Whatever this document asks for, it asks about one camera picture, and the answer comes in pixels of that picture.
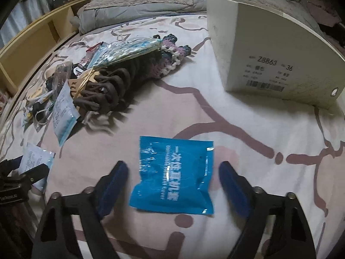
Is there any pink cloth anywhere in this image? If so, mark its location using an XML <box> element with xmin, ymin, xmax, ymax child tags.
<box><xmin>307</xmin><ymin>0</ymin><xmax>343</xmax><ymax>28</ymax></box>

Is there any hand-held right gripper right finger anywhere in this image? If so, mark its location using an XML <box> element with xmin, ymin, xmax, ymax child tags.
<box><xmin>218</xmin><ymin>160</ymin><xmax>317</xmax><ymax>259</ymax></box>

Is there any brown coiled cord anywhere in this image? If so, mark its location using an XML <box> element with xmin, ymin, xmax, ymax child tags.
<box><xmin>73</xmin><ymin>57</ymin><xmax>162</xmax><ymax>114</ymax></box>

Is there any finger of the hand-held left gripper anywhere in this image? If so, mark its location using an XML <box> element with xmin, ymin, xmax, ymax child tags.
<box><xmin>0</xmin><ymin>156</ymin><xmax>24</xmax><ymax>177</ymax></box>
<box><xmin>20</xmin><ymin>164</ymin><xmax>50</xmax><ymax>188</ymax></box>

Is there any clear bag of dark items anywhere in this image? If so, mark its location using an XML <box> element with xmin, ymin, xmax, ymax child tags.
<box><xmin>46</xmin><ymin>61</ymin><xmax>73</xmax><ymax>92</ymax></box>

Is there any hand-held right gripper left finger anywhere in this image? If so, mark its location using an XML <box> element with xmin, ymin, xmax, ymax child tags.
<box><xmin>32</xmin><ymin>160</ymin><xmax>129</xmax><ymax>259</ymax></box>

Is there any blue plastic packet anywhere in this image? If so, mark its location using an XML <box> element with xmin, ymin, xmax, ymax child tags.
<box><xmin>129</xmin><ymin>136</ymin><xmax>215</xmax><ymax>216</ymax></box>

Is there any grey duvet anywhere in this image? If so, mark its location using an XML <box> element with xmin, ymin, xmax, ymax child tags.
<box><xmin>78</xmin><ymin>0</ymin><xmax>208</xmax><ymax>34</ymax></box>

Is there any white mask packet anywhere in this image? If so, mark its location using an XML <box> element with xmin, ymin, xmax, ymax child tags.
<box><xmin>18</xmin><ymin>142</ymin><xmax>56</xmax><ymax>194</ymax></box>
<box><xmin>51</xmin><ymin>79</ymin><xmax>81</xmax><ymax>145</ymax></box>

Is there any cream shoe box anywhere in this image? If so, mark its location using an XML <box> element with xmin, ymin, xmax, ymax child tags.
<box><xmin>206</xmin><ymin>0</ymin><xmax>345</xmax><ymax>110</ymax></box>

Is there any grey curtain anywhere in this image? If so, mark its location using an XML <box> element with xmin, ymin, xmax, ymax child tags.
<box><xmin>0</xmin><ymin>0</ymin><xmax>71</xmax><ymax>46</ymax></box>

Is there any shiny foil packet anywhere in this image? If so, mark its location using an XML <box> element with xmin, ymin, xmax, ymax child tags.
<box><xmin>93</xmin><ymin>38</ymin><xmax>162</xmax><ymax>68</ymax></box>

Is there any purple crocheted pouch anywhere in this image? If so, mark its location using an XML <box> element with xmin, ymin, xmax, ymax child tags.
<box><xmin>151</xmin><ymin>34</ymin><xmax>192</xmax><ymax>77</ymax></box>

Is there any gold hair clip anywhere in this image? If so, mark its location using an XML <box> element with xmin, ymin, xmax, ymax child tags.
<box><xmin>69</xmin><ymin>69</ymin><xmax>100</xmax><ymax>98</ymax></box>

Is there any wooden bedside shelf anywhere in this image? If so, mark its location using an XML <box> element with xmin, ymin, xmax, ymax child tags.
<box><xmin>0</xmin><ymin>0</ymin><xmax>94</xmax><ymax>95</ymax></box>

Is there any blue white striped packet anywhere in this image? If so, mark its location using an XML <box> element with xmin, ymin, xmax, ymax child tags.
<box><xmin>86</xmin><ymin>43</ymin><xmax>108</xmax><ymax>68</ymax></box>

